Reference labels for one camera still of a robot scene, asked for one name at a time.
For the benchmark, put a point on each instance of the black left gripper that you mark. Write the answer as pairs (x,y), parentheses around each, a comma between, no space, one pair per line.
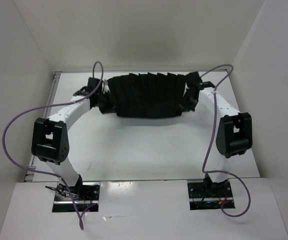
(110,108)

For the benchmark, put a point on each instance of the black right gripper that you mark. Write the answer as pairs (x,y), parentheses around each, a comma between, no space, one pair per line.
(185,107)

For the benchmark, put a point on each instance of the black pleated skirt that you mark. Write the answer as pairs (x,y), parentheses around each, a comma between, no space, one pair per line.
(146,96)

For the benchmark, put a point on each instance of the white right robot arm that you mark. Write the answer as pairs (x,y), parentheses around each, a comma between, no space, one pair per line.
(232,133)

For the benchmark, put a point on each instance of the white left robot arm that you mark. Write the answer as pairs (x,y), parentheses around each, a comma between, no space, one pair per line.
(79,105)

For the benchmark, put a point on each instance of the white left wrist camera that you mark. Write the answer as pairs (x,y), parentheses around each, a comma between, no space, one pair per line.
(105,87)

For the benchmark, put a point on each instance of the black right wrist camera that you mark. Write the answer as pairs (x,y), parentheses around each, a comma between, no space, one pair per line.
(193,79)

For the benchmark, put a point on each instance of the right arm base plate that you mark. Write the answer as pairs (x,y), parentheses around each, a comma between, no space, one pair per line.
(201,198)

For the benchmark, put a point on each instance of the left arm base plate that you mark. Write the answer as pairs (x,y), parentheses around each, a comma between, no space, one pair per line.
(87,201)

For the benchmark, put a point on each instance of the aluminium table edge rail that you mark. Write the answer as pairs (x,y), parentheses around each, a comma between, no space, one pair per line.
(44,149)

